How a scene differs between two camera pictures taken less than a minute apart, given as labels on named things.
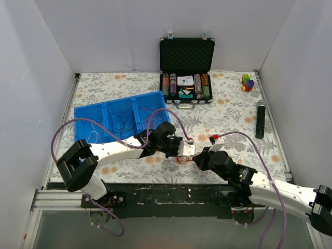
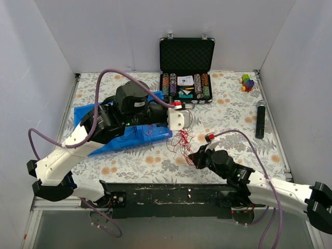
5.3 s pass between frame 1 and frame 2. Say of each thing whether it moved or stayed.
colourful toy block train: stayed
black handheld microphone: stayed
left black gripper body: moved
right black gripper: stayed
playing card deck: stayed
